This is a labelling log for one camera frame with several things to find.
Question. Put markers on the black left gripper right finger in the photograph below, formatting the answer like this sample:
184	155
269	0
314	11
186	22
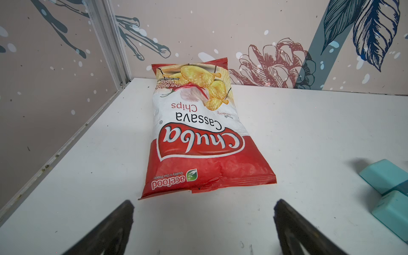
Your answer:
297	236

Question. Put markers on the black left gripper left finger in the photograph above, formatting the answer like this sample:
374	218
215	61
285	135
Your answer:
110	236

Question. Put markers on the teal plug adapter near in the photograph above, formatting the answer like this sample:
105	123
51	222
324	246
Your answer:
392	211

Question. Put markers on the teal plug adapter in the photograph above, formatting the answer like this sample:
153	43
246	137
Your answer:
392	211
386	177

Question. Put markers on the teal plug adapter far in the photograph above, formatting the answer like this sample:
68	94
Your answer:
386	177

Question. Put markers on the red white cassava chips bag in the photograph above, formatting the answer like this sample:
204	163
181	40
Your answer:
199	143

